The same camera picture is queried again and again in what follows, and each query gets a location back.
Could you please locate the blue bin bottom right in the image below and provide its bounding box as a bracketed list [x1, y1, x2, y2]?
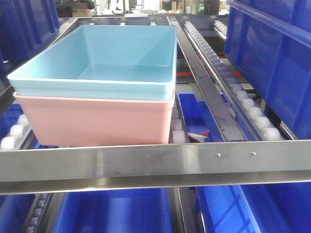
[194, 183, 311, 233]

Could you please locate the light blue plastic box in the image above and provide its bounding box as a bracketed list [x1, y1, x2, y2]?
[8, 25, 177, 101]

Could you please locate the blue bin bottom left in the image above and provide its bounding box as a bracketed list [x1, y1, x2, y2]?
[0, 194, 35, 233]

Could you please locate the blue bin bottom centre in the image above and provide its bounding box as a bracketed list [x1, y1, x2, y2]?
[52, 188, 172, 233]

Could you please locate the steel divider rail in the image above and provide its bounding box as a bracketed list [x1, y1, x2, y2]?
[167, 16, 247, 141]

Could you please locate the blue bin lower level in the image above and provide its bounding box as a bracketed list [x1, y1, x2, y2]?
[178, 92, 223, 142]

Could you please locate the white roller track left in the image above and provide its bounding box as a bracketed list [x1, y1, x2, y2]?
[0, 114, 31, 151]

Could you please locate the blue bin left shelf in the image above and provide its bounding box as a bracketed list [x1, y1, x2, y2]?
[0, 0, 60, 78]

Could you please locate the pink plastic box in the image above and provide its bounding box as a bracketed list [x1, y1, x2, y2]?
[13, 93, 174, 147]

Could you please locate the white roller track centre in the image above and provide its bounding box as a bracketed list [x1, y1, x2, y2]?
[170, 100, 189, 144]

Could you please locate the large blue bin right shelf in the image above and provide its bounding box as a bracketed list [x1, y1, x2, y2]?
[225, 0, 311, 139]

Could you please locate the white roller track right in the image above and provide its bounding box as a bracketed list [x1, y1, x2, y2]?
[184, 21, 284, 141]

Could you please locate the blue bin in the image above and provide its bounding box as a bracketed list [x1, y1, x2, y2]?
[0, 194, 35, 233]
[194, 183, 311, 233]
[52, 188, 172, 233]

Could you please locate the red white scrap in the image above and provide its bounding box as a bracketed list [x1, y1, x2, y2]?
[187, 131, 209, 143]

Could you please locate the white roller track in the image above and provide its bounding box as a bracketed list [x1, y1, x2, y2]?
[184, 21, 284, 141]
[170, 100, 189, 144]
[0, 114, 31, 151]

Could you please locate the stainless steel shelf rack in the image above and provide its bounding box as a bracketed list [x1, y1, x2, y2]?
[0, 15, 311, 233]

